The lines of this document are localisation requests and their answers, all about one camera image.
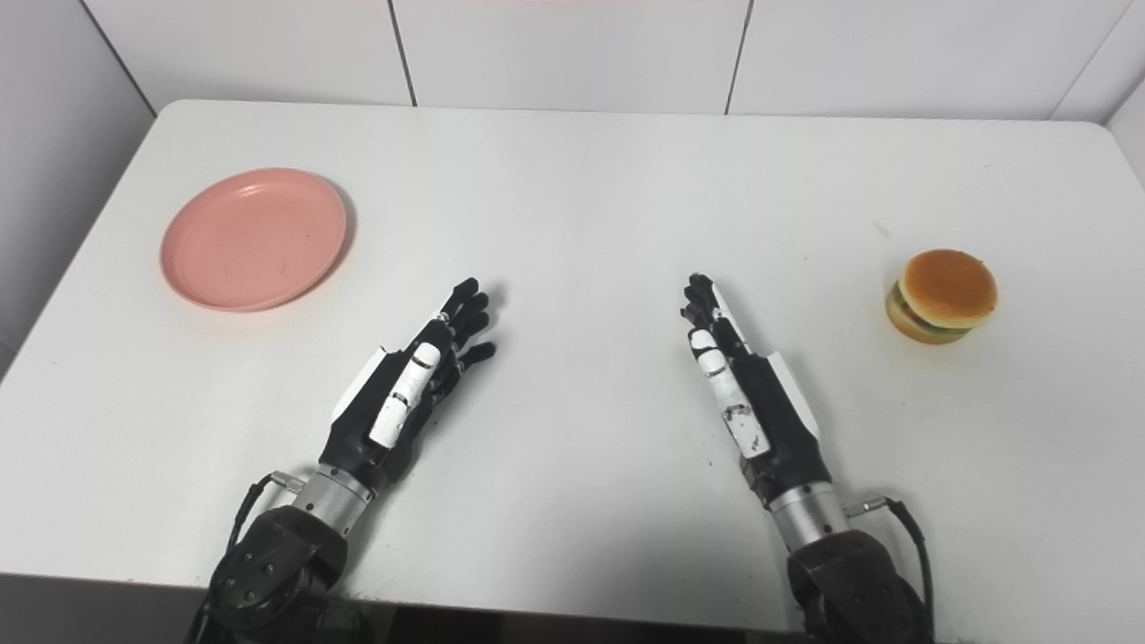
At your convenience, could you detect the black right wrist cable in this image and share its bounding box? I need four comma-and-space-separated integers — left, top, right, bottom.
846, 496, 936, 644

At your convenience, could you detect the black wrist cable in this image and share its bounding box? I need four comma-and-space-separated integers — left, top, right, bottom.
846, 496, 936, 644
186, 471, 305, 644

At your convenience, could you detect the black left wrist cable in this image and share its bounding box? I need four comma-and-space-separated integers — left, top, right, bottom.
186, 471, 305, 644

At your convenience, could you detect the toy hamburger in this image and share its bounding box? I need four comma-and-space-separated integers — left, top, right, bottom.
886, 249, 998, 345

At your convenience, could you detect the pink plate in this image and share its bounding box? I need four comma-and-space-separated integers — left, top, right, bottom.
160, 167, 348, 313

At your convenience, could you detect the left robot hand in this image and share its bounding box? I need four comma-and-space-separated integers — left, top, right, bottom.
318, 277, 497, 492

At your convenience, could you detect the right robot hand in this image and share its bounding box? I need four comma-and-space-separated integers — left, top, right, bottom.
681, 273, 834, 511

